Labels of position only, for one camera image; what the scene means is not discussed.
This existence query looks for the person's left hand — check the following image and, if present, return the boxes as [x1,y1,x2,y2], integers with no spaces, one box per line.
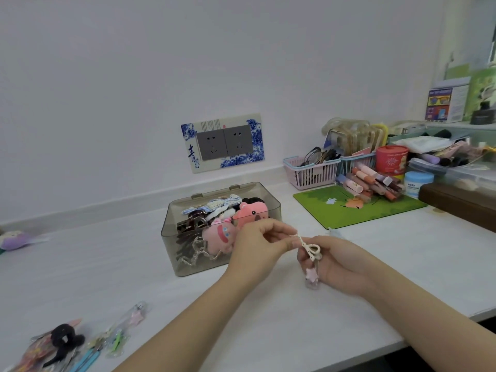
[224,219,298,285]

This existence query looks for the person's right hand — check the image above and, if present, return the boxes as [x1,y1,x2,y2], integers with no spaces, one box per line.
[297,235,384,300]

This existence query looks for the pink beaver plush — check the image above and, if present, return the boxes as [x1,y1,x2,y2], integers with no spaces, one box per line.
[231,201,270,231]

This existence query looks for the blue lace bow clip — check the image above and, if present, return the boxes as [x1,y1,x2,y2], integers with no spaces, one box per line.
[182,194,243,218]

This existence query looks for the clear wavy hair claw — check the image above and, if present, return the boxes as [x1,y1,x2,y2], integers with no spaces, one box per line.
[176,236,219,270]

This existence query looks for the transparent grey storage box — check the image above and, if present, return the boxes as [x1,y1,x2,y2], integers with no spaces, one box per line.
[161,181,283,278]

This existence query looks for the pile of small hair clips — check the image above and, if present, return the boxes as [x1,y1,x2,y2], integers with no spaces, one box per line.
[89,301,150,359]

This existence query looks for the person's left forearm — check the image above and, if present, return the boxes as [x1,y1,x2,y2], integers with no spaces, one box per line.
[112,267,256,372]

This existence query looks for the person's right forearm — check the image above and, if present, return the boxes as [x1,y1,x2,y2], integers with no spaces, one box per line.
[364,263,496,372]

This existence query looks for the brown wooden box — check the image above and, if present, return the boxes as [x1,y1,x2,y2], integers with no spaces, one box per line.
[418,183,496,233]

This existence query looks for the white box colourful print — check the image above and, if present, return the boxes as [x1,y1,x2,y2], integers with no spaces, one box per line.
[425,84,472,123]

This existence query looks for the green desk mat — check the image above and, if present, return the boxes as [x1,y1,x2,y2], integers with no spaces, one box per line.
[292,184,428,230]

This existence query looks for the pink plastic basket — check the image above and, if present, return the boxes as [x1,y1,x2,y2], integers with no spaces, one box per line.
[283,155,342,190]

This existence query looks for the blue plastic basket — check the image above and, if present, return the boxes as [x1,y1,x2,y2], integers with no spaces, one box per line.
[339,152,377,177]

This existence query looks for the white jar with blue lid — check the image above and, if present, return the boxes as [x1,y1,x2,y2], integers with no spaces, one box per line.
[404,170,435,199]

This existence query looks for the dark framed eyeglasses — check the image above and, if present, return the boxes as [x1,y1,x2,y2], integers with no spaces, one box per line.
[302,147,342,166]

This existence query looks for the red round tin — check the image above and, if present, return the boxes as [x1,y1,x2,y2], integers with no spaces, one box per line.
[375,145,410,176]

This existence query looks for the white cloth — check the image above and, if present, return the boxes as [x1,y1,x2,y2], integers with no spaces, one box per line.
[391,135,454,153]

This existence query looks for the small white device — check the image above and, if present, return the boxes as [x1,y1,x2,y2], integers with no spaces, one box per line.
[389,120,427,136]

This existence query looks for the pile of cosmetics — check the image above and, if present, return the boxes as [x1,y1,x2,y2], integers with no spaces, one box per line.
[416,141,496,167]

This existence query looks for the clear plastic container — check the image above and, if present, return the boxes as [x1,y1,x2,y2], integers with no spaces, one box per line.
[409,158,496,192]

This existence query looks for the purple white plush ball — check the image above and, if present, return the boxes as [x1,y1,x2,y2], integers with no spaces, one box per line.
[0,230,33,251]

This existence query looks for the grey wall socket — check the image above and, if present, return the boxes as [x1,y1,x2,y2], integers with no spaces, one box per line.
[224,125,254,158]
[196,129,227,162]

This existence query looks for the blue floral socket frame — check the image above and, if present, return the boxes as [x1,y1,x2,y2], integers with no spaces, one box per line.
[180,113,266,175]

